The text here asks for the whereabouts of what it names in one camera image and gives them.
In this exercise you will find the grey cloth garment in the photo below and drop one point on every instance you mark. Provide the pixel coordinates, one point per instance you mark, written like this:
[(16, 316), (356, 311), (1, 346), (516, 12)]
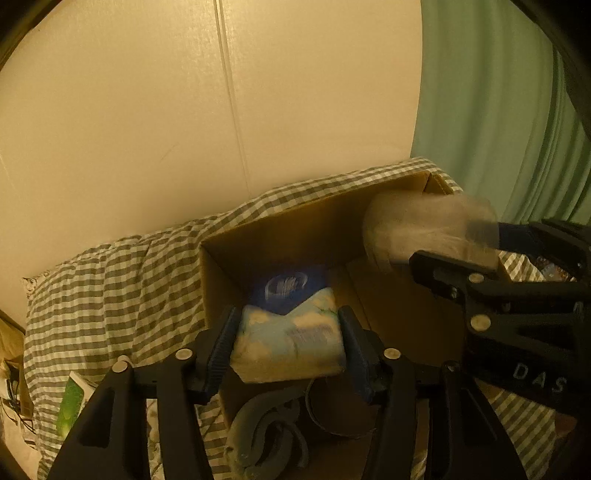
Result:
[(263, 434)]

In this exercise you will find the beige fuzzy soft item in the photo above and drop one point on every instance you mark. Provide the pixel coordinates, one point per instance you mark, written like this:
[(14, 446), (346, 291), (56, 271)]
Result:
[(415, 230)]

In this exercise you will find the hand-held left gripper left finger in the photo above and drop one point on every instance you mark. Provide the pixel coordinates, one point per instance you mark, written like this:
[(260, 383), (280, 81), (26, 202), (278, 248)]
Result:
[(220, 351)]

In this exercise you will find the blue cloud-print soft packet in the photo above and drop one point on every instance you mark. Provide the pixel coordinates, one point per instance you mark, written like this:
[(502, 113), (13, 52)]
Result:
[(288, 339)]

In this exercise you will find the grey white checkered blanket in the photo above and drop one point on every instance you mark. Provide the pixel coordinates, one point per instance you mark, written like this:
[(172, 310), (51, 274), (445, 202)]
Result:
[(115, 295)]

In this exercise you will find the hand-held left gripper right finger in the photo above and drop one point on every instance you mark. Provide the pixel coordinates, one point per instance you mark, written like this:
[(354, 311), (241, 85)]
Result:
[(356, 359)]

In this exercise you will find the green packet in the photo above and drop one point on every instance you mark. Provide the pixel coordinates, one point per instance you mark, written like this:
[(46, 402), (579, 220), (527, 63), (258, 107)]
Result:
[(71, 404)]

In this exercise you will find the brown cardboard box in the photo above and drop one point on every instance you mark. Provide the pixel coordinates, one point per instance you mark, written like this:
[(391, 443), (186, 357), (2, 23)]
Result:
[(286, 240)]

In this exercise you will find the shiny plastic wrapper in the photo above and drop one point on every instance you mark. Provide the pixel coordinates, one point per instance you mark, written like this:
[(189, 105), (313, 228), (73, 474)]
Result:
[(551, 268)]

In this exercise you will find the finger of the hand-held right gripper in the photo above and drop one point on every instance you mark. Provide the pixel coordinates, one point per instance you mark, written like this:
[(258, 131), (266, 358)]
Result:
[(517, 236), (443, 270)]

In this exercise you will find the green curtain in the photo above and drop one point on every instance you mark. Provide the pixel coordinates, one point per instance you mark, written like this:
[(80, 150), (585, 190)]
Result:
[(489, 115)]

